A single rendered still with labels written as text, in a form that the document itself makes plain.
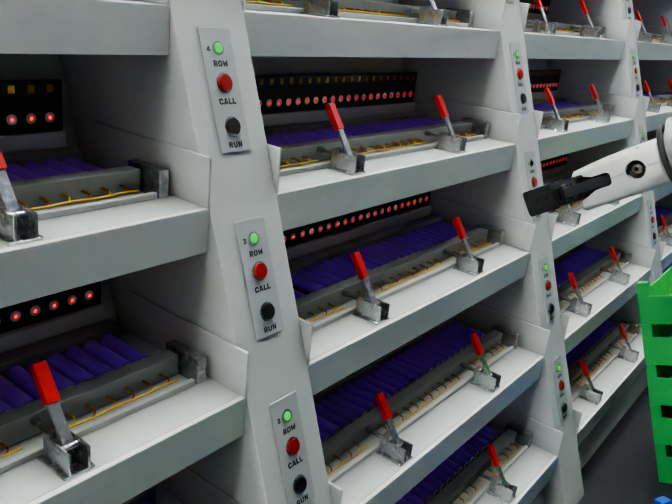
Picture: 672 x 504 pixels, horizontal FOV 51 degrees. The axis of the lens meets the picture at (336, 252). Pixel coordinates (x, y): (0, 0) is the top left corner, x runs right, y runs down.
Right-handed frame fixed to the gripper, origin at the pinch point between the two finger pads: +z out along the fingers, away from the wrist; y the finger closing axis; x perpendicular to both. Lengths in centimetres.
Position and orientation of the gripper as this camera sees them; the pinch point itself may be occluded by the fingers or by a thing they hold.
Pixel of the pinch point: (547, 197)
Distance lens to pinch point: 91.5
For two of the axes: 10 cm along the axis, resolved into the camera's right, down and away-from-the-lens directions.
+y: 6.2, -2.1, 7.6
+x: -3.3, -9.5, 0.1
